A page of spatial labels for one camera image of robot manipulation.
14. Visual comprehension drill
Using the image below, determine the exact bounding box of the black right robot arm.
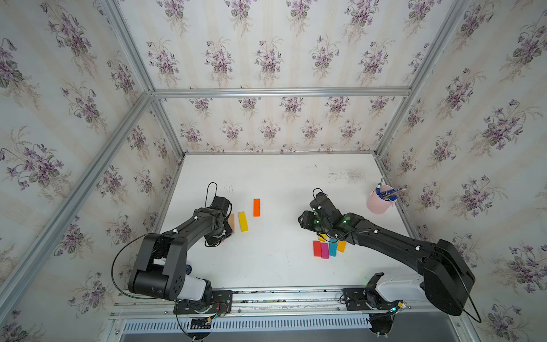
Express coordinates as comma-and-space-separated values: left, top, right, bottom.
298, 192, 476, 316

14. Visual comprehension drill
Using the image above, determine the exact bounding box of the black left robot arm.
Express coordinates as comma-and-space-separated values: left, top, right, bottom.
128, 196, 232, 302

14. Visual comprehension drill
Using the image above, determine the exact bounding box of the natural wood block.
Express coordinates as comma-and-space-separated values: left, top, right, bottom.
228, 214, 235, 233

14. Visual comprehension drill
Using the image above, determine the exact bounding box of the yellow block left group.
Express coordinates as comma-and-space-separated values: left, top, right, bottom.
237, 212, 249, 232

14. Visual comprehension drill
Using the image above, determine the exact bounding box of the red block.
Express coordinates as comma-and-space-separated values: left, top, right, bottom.
313, 241, 322, 257

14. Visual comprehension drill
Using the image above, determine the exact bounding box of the teal block right group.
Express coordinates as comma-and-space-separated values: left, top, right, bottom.
328, 241, 338, 257

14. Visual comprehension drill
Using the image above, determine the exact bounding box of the magenta block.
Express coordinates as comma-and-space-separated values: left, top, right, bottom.
320, 242, 330, 259

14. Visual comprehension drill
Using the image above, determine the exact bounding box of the amber orange block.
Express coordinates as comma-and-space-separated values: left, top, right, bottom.
337, 241, 347, 253

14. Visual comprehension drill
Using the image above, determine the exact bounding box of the pink pen cup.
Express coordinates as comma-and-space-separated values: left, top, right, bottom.
366, 185, 397, 215

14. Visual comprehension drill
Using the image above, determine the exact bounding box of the white vent grille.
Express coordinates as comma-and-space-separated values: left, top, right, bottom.
121, 314, 372, 334

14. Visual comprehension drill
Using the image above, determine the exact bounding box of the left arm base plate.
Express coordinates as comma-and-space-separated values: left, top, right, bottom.
173, 290, 234, 315

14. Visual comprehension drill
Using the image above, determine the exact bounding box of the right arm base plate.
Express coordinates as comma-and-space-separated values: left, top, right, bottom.
338, 287, 405, 313

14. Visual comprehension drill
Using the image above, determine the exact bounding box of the aluminium front rail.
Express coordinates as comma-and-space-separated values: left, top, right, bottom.
108, 277, 440, 320

